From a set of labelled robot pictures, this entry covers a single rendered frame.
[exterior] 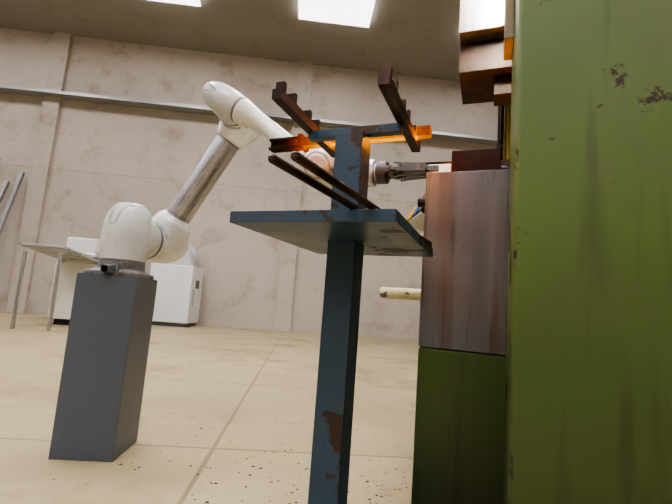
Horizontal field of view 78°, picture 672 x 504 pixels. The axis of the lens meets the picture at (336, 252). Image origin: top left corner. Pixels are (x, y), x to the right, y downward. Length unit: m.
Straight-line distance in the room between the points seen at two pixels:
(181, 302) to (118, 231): 5.81
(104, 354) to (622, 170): 1.50
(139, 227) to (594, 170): 1.38
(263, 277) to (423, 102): 4.85
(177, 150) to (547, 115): 8.20
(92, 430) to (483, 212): 1.37
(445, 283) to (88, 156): 8.63
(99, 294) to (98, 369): 0.25
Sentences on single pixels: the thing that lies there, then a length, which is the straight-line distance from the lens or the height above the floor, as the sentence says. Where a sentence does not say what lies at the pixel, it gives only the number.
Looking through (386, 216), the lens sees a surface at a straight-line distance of 0.63.
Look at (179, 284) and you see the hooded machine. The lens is 7.42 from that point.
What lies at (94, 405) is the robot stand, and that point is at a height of 0.17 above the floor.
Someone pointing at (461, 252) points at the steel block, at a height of 0.71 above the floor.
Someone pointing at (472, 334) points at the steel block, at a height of 0.51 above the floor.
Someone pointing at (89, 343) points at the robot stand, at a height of 0.37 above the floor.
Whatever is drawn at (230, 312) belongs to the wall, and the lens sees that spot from 8.01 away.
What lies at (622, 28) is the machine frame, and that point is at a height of 1.07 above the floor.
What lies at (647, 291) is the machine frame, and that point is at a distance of 0.82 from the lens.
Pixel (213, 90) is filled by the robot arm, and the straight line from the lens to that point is 1.68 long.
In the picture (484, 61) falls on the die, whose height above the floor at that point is 1.30.
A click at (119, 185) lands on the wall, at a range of 8.90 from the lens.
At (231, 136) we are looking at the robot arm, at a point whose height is 1.19.
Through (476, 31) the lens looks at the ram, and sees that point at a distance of 1.40.
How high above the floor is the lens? 0.56
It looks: 7 degrees up
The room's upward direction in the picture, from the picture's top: 4 degrees clockwise
